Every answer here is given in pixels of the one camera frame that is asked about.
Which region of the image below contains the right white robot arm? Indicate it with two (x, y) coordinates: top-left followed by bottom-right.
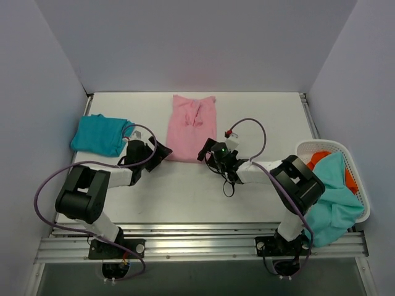
(197, 138), (325, 255)

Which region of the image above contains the purple cable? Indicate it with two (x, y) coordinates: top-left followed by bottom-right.
(223, 118), (315, 276)
(33, 124), (158, 282)

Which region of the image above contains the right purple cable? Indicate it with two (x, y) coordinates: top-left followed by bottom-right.
(223, 118), (315, 276)

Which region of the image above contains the folded teal t shirt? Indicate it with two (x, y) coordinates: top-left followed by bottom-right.
(70, 114), (135, 157)

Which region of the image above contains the aluminium mounting rail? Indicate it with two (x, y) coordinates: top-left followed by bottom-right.
(34, 222), (370, 265)

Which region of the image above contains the pink t shirt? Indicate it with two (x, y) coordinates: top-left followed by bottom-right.
(165, 94), (217, 163)

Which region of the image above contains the white plastic laundry basket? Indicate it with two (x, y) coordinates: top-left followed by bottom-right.
(295, 139), (371, 224)

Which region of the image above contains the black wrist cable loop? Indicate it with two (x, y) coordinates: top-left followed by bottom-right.
(205, 154), (236, 198)

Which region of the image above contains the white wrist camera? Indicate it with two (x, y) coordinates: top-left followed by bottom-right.
(123, 129), (142, 142)
(225, 130), (239, 152)

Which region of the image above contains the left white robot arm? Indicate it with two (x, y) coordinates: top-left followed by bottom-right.
(55, 136), (173, 258)

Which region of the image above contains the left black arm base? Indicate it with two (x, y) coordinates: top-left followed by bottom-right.
(88, 236), (146, 282)

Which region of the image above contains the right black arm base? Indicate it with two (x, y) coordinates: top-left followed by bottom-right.
(254, 231), (311, 279)

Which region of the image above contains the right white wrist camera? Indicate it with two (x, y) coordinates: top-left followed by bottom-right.
(225, 130), (239, 152)

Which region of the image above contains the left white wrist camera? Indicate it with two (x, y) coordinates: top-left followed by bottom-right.
(123, 129), (142, 142)

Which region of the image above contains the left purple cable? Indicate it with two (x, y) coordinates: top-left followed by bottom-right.
(33, 124), (158, 282)

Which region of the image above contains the orange t shirt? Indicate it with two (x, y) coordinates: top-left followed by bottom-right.
(307, 151), (359, 195)

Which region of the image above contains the light turquoise t shirt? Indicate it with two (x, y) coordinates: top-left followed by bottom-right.
(305, 152), (364, 247)

